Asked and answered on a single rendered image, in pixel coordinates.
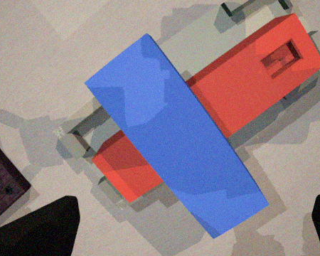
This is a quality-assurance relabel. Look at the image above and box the red bar with two rectangular sockets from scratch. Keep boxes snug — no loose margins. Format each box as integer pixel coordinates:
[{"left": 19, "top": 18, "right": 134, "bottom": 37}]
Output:
[{"left": 91, "top": 14, "right": 320, "bottom": 203}]

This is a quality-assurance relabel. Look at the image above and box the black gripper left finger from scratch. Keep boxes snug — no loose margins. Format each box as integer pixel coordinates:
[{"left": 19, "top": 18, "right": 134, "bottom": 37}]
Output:
[{"left": 0, "top": 196, "right": 80, "bottom": 256}]

